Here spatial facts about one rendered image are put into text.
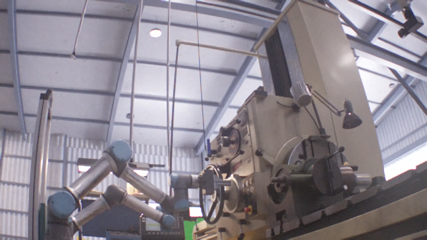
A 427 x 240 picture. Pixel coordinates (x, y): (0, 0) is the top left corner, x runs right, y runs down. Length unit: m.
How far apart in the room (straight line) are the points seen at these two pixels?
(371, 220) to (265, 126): 1.24
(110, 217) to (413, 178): 3.36
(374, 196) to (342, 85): 1.78
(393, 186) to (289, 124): 1.32
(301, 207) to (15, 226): 14.43
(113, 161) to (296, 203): 0.85
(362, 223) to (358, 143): 1.55
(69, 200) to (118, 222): 2.42
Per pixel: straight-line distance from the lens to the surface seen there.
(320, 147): 2.21
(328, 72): 2.81
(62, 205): 1.51
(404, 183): 1.08
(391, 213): 1.08
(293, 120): 2.33
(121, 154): 1.65
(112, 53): 12.14
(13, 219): 15.47
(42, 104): 2.00
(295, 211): 1.56
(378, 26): 13.71
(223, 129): 2.45
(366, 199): 1.20
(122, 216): 3.93
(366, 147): 2.72
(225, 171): 2.46
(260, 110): 2.22
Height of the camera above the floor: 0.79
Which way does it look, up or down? 25 degrees up
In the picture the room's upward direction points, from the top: 5 degrees counter-clockwise
